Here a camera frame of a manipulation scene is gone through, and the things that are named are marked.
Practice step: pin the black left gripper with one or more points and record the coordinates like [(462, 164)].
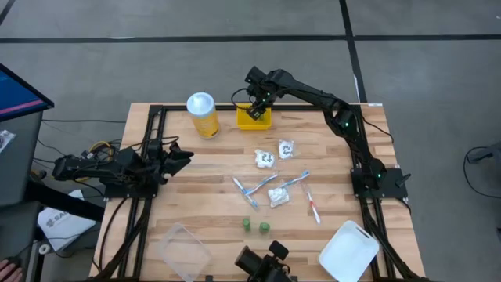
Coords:
[(159, 166)]

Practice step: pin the black stand leg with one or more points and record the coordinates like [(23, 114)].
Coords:
[(66, 204)]

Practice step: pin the green small cube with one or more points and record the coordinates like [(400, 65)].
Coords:
[(264, 227)]

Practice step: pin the cotton pads bag black print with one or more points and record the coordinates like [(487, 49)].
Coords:
[(286, 149), (265, 158)]

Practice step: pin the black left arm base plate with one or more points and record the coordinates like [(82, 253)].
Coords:
[(129, 192)]

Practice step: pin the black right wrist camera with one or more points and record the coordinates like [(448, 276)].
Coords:
[(255, 74)]

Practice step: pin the yellow plastic bin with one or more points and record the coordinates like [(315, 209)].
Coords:
[(253, 121)]

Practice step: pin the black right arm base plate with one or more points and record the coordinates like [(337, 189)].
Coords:
[(391, 190)]

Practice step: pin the computer monitor blue screen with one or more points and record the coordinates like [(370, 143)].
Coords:
[(15, 94)]

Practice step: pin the white plastic tray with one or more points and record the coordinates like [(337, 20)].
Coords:
[(348, 251)]

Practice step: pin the white tape roll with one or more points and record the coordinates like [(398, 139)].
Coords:
[(44, 249)]

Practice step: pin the blue white toothbrush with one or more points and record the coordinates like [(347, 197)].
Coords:
[(246, 192), (296, 179), (263, 183)]

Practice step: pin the cotton pads bag clear plastic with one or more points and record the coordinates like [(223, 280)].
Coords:
[(278, 195)]

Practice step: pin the clear plastic container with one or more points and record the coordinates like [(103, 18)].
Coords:
[(184, 251)]

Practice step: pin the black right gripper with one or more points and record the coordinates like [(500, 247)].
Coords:
[(264, 94)]

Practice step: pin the red white toothbrush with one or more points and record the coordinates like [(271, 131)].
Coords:
[(313, 205)]

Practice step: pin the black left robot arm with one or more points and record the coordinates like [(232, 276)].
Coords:
[(78, 166)]

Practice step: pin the black aluminium rail frame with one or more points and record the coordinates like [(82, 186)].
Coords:
[(154, 117)]

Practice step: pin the yellow bottle white cap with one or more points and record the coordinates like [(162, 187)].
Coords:
[(203, 117)]

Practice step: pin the person's hand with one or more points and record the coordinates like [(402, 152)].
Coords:
[(8, 272)]

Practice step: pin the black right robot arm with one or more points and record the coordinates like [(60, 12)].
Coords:
[(313, 96)]

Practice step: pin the small clear packet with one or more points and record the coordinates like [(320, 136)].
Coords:
[(5, 139)]

